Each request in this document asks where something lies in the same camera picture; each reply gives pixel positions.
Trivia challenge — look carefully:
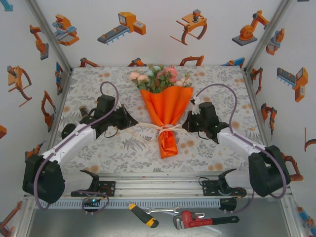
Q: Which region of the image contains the red pipe wrench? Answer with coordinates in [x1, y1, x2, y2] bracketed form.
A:
[173, 210, 239, 230]

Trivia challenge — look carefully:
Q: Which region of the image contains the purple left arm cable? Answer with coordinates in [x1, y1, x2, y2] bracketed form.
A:
[34, 81, 119, 214]

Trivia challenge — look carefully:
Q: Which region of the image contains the small black circuit board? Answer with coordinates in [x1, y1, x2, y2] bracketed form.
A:
[82, 197, 102, 215]

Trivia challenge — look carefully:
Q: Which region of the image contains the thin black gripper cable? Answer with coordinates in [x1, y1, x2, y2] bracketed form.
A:
[103, 128, 121, 139]
[197, 128, 218, 140]

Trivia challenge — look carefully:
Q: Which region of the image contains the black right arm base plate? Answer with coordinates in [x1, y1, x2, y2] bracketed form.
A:
[202, 180, 247, 198]

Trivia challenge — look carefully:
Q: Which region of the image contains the thin black left gripper cable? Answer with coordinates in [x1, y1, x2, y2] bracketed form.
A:
[103, 128, 121, 139]

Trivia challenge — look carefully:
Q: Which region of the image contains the thin black right gripper cable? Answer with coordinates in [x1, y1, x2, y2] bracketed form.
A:
[197, 128, 218, 140]

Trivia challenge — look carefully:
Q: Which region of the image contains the grey slotted cable duct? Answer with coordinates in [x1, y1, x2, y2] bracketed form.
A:
[33, 198, 221, 210]

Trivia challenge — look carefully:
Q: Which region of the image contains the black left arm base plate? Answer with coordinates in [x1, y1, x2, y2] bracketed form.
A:
[71, 181, 116, 198]

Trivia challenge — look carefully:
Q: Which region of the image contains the artificial flower bouquet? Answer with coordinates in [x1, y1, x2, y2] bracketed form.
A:
[129, 64, 193, 94]

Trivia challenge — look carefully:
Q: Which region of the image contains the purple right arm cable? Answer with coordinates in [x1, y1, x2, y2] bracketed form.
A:
[196, 83, 290, 214]

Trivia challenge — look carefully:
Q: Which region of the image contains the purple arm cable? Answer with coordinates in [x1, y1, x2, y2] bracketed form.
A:
[196, 83, 290, 214]
[34, 81, 119, 214]

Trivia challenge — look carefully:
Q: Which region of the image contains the sheer white ribbon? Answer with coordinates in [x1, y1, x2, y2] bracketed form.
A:
[127, 121, 192, 144]

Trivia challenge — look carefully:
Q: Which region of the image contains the aluminium side rail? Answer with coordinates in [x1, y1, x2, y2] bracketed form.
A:
[243, 70, 281, 170]
[39, 68, 74, 180]

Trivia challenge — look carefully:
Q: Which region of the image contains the silver open-end wrench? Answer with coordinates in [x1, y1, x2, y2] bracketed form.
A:
[145, 206, 180, 214]

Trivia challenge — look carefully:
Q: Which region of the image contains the orange wrapping paper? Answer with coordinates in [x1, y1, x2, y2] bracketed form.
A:
[140, 86, 194, 159]

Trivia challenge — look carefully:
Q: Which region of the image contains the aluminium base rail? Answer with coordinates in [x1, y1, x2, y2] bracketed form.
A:
[23, 171, 275, 201]

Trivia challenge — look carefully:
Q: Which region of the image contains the black round disc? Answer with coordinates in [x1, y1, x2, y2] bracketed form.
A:
[61, 123, 76, 139]

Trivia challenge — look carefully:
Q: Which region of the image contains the floral print tablecloth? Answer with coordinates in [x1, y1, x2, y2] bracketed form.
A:
[46, 65, 269, 174]

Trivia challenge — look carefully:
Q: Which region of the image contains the aluminium frame post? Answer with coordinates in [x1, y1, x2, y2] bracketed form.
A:
[243, 0, 294, 73]
[25, 0, 74, 70]

